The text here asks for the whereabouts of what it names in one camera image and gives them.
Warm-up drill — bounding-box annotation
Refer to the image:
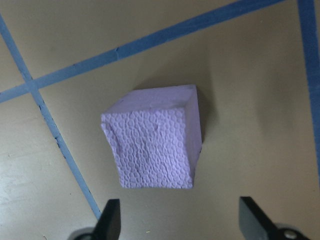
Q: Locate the purple foam block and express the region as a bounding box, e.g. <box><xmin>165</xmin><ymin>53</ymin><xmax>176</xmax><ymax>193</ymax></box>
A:
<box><xmin>100</xmin><ymin>84</ymin><xmax>203</xmax><ymax>190</ymax></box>

